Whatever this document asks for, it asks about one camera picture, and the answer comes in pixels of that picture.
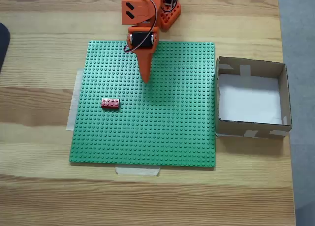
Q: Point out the long masking tape strip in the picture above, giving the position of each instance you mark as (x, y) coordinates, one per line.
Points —
(73, 105)

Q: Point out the white paper box lining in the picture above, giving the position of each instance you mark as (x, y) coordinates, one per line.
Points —
(248, 103)

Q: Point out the brown cardboard box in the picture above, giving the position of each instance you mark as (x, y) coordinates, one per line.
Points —
(253, 130)

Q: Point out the red lego block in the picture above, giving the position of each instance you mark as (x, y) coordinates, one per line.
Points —
(111, 103)

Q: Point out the short masking tape strip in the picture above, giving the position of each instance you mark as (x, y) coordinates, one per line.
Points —
(137, 171)

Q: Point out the black rounded object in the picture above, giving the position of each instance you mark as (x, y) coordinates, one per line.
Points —
(3, 43)

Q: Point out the green lego baseplate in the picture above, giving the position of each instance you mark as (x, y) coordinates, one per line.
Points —
(160, 117)

